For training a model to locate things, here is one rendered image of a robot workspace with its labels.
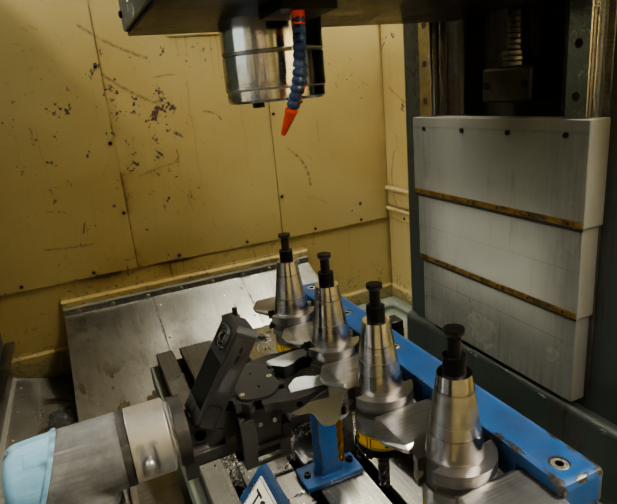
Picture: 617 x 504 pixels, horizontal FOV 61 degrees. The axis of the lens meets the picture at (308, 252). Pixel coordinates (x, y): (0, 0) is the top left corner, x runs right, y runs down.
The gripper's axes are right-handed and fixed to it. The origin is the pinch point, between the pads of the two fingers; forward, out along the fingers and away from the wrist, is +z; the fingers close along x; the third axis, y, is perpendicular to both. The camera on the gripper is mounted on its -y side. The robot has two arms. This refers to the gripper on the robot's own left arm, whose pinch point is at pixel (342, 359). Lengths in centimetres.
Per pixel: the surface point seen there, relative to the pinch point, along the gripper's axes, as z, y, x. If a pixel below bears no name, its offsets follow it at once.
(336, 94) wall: 70, -25, -134
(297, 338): -3.7, -2.0, -4.2
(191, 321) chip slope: 1, 42, -118
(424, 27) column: 52, -40, -53
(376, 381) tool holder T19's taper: -2.7, -4.6, 12.5
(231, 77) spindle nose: 0.5, -32.7, -31.6
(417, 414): -0.5, -2.1, 15.7
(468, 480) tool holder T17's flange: -2.6, -2.9, 24.9
